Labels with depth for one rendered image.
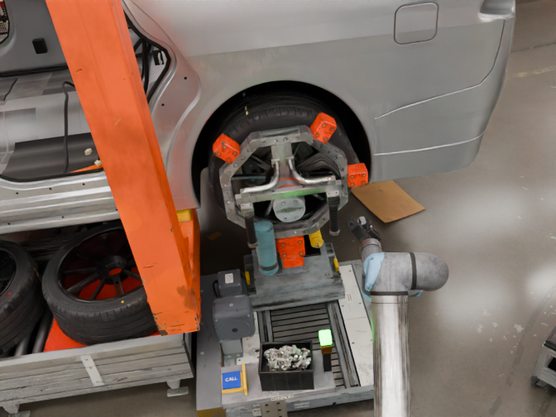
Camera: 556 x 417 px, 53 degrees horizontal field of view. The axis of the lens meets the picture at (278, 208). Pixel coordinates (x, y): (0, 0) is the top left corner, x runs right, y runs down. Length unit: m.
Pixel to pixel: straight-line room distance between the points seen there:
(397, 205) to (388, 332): 2.01
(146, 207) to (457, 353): 1.69
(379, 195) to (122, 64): 2.42
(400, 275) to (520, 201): 2.19
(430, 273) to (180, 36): 1.22
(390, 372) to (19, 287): 1.80
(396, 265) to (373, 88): 0.88
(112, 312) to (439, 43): 1.75
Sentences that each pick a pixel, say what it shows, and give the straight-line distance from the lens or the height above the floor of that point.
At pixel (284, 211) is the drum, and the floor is 0.85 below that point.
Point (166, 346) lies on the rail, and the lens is 2.54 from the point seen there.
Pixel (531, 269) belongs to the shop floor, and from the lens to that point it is 3.38.
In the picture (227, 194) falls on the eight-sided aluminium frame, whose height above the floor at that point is 0.87.
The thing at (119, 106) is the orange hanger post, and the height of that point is 1.54.
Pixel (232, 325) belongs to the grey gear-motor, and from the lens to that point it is 2.55.
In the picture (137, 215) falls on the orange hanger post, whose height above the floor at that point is 1.14.
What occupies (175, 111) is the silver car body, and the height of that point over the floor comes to 1.23.
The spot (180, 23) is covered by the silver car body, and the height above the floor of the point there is 1.58.
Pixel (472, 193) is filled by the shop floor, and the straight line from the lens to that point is 3.85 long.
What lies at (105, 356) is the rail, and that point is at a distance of 2.61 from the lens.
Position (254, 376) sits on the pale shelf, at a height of 0.45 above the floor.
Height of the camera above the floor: 2.27
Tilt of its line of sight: 38 degrees down
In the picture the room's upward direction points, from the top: 7 degrees counter-clockwise
